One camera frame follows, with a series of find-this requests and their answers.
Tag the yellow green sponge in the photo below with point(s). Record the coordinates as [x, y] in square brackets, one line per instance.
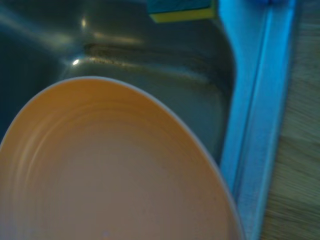
[182, 11]

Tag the stainless steel double sink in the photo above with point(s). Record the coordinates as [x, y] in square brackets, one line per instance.
[155, 65]

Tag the orange plate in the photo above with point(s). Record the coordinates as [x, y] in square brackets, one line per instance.
[107, 170]

